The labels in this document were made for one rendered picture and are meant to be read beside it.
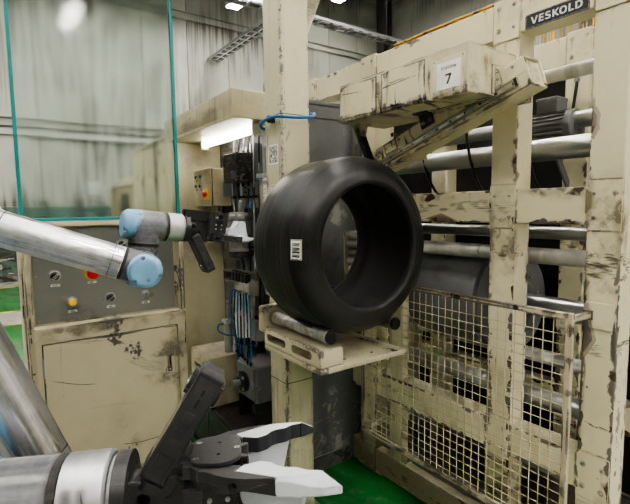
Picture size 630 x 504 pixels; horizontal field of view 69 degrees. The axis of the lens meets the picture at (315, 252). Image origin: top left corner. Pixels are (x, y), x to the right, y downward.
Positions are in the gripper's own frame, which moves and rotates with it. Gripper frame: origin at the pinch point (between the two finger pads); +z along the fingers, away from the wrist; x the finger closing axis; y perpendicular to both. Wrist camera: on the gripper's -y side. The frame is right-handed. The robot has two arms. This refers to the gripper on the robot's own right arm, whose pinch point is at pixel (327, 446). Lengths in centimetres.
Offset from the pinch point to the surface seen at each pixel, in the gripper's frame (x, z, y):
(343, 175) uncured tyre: -88, 24, -46
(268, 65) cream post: -126, 5, -96
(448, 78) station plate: -82, 56, -74
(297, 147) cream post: -125, 15, -65
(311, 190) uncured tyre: -86, 13, -41
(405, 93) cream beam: -98, 48, -76
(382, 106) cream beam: -108, 44, -75
